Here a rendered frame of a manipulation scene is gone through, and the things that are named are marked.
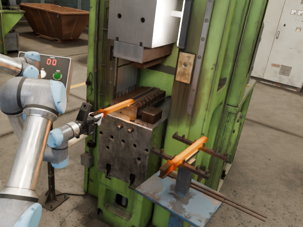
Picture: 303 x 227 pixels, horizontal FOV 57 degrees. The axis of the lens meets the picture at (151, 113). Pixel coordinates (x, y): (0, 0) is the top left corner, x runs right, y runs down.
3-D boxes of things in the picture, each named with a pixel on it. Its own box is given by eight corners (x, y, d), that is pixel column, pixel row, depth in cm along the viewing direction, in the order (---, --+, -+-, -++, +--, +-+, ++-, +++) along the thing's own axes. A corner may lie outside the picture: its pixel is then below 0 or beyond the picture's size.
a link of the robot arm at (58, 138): (43, 146, 126) (43, 129, 122) (61, 138, 135) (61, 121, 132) (57, 152, 122) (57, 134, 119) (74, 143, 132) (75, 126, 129)
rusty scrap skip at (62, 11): (61, 47, 729) (61, 12, 695) (16, 34, 817) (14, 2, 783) (94, 43, 824) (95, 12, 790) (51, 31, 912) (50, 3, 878)
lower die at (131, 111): (135, 119, 176) (137, 106, 172) (109, 110, 183) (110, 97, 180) (164, 100, 211) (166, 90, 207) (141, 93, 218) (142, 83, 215)
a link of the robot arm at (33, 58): (20, 51, 147) (35, 50, 153) (21, 71, 151) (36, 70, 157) (27, 55, 142) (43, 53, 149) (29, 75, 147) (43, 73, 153)
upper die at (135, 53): (142, 63, 161) (144, 47, 158) (112, 56, 169) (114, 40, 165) (171, 53, 196) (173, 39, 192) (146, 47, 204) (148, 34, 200)
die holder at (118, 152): (144, 190, 183) (152, 129, 165) (96, 169, 198) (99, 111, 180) (176, 153, 230) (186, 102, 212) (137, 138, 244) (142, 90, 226)
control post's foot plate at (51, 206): (51, 212, 218) (51, 203, 214) (30, 201, 226) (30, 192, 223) (71, 197, 236) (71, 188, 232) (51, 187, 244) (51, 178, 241)
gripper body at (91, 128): (84, 127, 149) (68, 135, 139) (84, 112, 146) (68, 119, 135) (96, 131, 146) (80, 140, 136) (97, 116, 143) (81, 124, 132)
